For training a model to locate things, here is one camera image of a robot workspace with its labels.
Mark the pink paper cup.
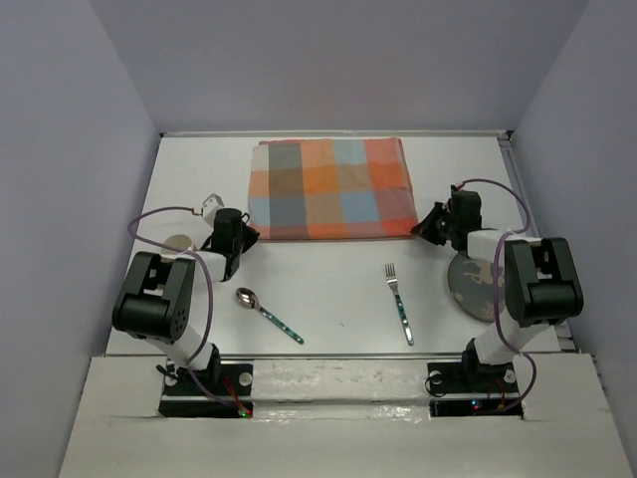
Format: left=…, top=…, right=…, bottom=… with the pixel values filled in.
left=161, top=234, right=194, bottom=255

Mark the spoon with teal handle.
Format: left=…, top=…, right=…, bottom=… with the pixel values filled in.
left=235, top=288, right=305, bottom=345

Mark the fork with teal handle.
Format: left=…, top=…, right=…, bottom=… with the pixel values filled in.
left=384, top=263, right=414, bottom=347

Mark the dark plate with deer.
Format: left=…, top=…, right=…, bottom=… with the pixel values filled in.
left=447, top=253, right=495, bottom=324

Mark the orange checkered cloth placemat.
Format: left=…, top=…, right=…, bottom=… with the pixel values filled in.
left=248, top=136, right=417, bottom=241

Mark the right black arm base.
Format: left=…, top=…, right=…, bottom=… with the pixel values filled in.
left=424, top=361, right=524, bottom=418

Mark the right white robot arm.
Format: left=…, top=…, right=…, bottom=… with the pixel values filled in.
left=411, top=184, right=584, bottom=397

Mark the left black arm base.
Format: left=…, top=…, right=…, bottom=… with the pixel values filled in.
left=156, top=360, right=254, bottom=419

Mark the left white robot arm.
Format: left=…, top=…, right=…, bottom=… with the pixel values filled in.
left=111, top=207, right=260, bottom=400

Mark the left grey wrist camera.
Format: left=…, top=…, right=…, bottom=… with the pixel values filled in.
left=200, top=193, right=224, bottom=217

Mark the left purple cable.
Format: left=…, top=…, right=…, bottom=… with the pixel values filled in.
left=127, top=205, right=250, bottom=414

